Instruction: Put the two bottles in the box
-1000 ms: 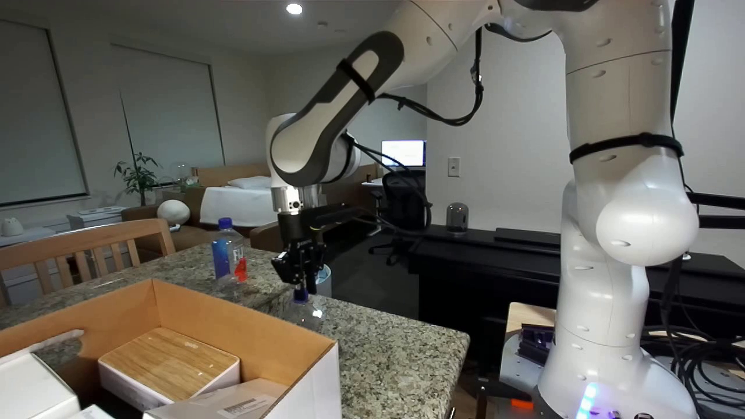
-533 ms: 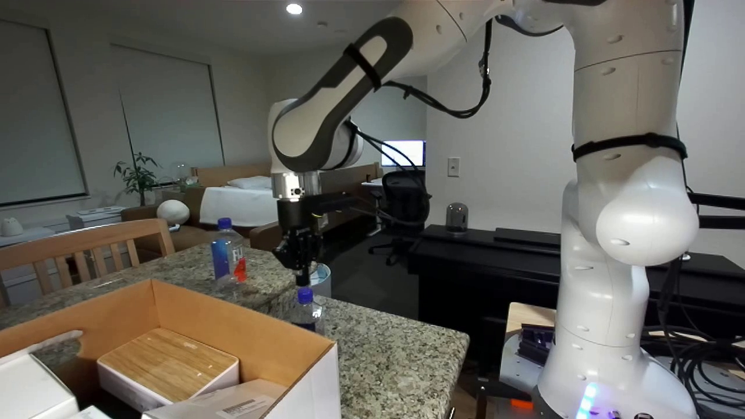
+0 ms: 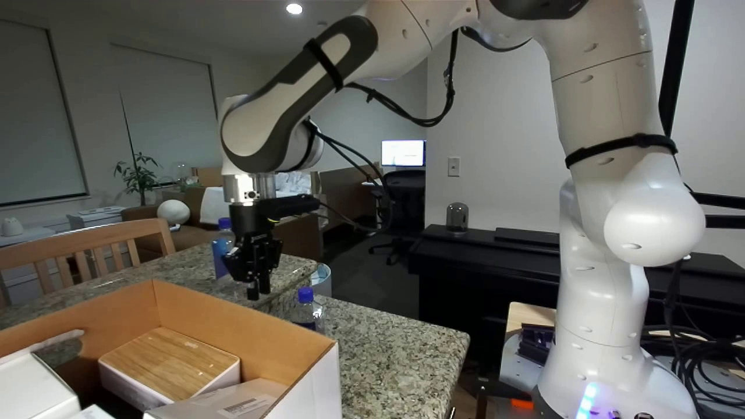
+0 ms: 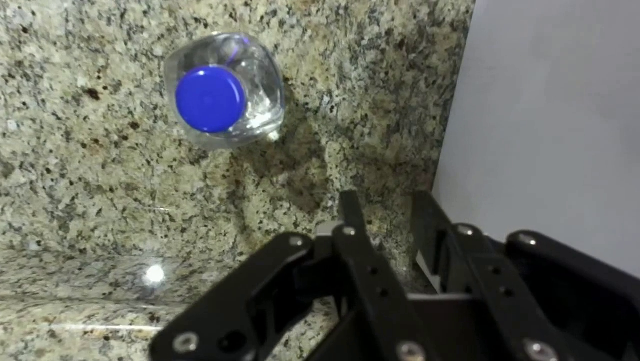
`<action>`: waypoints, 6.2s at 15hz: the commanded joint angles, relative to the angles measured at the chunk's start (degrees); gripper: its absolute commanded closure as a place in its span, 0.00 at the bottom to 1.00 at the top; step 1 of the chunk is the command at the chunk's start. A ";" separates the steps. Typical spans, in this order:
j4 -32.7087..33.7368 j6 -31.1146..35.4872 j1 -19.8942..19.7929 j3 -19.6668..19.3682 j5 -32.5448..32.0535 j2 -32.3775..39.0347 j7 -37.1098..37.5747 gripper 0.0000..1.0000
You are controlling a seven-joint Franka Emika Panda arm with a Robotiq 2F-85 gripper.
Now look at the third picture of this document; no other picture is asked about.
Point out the dark blue bracket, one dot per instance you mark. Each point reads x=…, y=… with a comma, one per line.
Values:
x=535, y=341

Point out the glass jar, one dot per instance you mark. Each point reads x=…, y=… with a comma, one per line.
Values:
x=456, y=218

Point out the white robot mounting table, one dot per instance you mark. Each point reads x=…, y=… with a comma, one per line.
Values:
x=526, y=315

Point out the large plain white box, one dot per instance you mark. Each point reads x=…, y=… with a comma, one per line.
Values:
x=31, y=388

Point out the black office chair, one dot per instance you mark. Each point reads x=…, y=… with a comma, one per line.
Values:
x=403, y=202

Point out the green potted plant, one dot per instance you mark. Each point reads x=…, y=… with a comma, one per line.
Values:
x=140, y=175

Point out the white cardboard box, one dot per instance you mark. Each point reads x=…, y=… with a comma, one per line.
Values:
x=257, y=341

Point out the wooden block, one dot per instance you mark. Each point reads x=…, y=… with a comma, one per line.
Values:
x=166, y=362

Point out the white round lamp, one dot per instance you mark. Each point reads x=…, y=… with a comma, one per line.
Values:
x=172, y=213

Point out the clear bottle blue cap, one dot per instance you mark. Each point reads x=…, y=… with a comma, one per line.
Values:
x=308, y=311

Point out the white window blind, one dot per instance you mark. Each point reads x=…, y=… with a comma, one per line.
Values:
x=171, y=109

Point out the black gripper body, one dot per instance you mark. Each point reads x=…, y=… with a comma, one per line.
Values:
x=251, y=230

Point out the red blue label water bottle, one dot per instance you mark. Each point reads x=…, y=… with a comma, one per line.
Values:
x=220, y=253

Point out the black vertical pole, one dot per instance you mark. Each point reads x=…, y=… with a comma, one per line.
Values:
x=676, y=61

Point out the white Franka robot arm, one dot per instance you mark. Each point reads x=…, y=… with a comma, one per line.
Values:
x=605, y=101

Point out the wooden slatted chair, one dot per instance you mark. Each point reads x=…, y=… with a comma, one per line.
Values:
x=83, y=237

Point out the white wall outlet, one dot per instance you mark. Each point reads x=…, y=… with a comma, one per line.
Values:
x=451, y=166

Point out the round ceiling light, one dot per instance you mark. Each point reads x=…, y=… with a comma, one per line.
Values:
x=294, y=7

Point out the lit computer monitor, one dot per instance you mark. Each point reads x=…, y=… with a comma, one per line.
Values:
x=403, y=152

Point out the printed white box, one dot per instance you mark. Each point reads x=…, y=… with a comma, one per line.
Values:
x=223, y=398

